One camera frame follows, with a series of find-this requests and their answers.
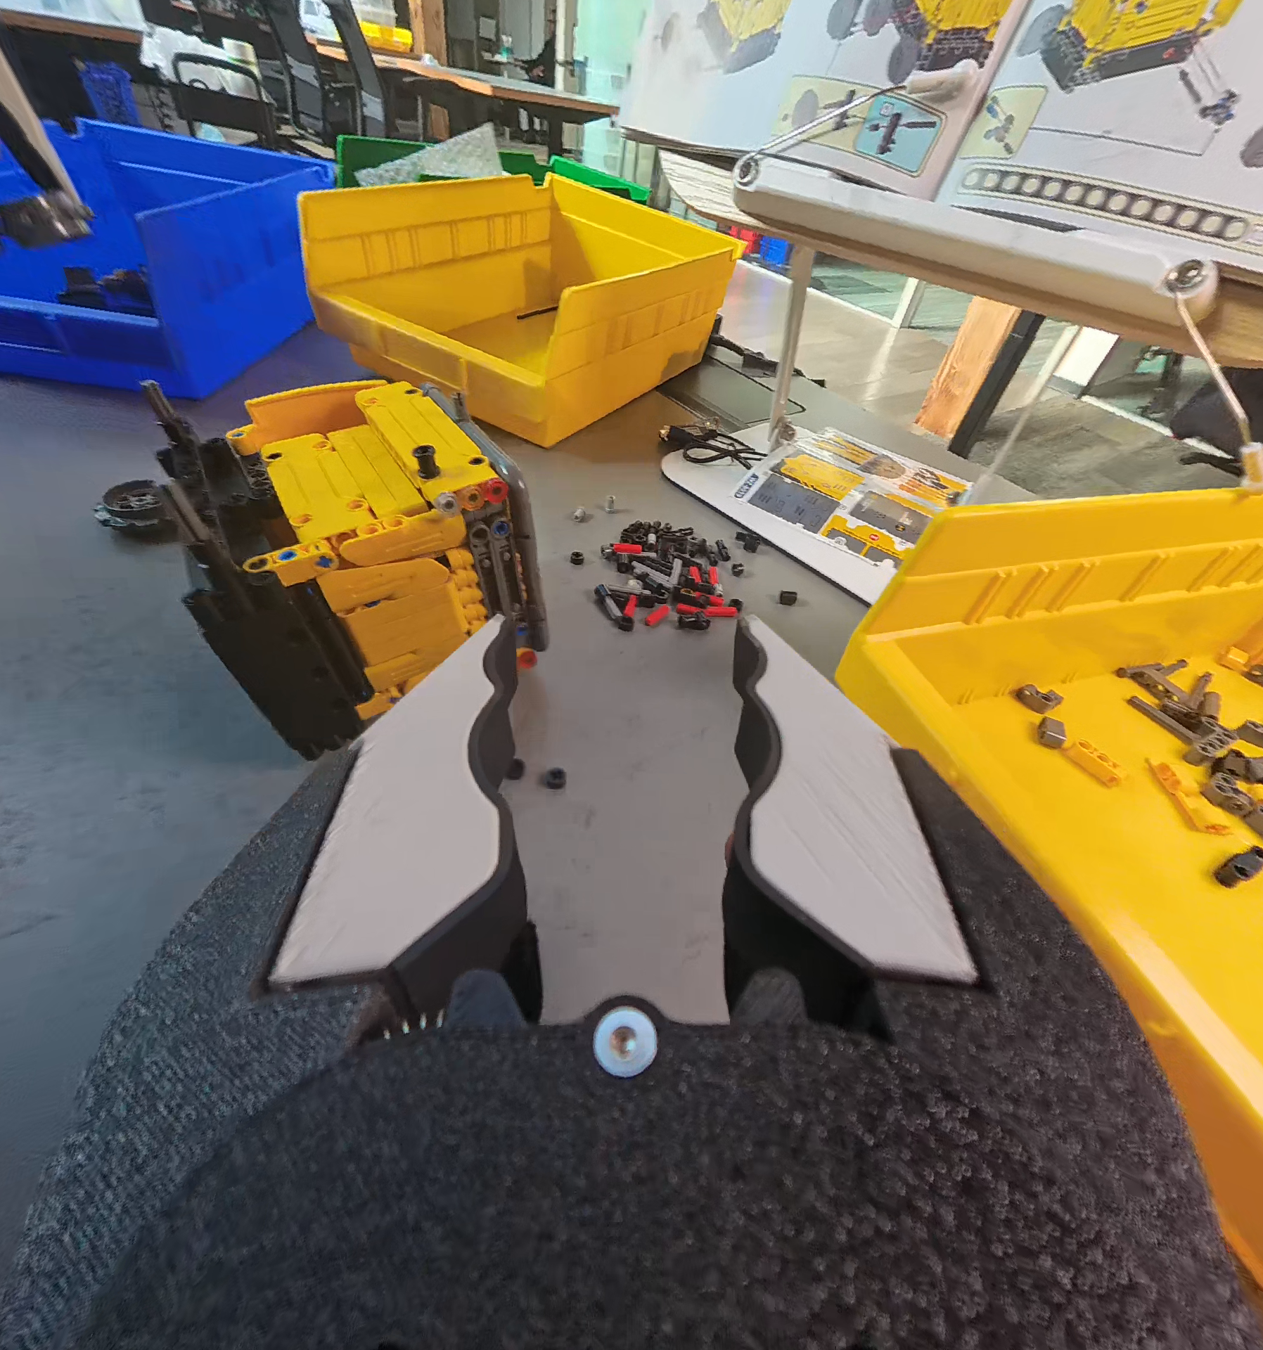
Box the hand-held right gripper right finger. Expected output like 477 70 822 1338
717 614 982 1020

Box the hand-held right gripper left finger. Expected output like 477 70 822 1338
265 614 543 1020

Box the dark grey lego wheel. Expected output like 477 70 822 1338
0 193 94 250
94 478 173 533

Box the yellow parts bin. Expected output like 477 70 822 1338
833 485 1263 1288
294 173 749 448

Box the blue plastic bin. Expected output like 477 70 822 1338
0 117 336 404

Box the yellow black lego model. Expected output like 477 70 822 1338
142 376 554 760

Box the heap of small lego parts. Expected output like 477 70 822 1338
1012 631 1263 976

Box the lego instruction booklet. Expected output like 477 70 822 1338
619 0 1263 257

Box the heap of dark lego parts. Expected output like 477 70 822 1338
61 264 154 313

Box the blue mesh crate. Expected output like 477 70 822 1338
77 61 147 128

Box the pile of black red pins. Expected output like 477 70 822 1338
568 513 802 634

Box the yellow grey sticker sheet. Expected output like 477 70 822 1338
732 426 971 566

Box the green plastic bin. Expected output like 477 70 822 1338
336 132 651 208

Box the clear bubble wrap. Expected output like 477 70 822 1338
363 125 506 187

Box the wooden pillar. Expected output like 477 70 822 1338
912 296 1020 439

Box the long wood top desk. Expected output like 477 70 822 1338
315 36 621 156

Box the white book stand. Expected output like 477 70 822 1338
661 58 1263 607

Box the black usb cable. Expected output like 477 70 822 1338
661 423 765 470

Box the black power cable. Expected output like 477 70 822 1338
706 326 825 384

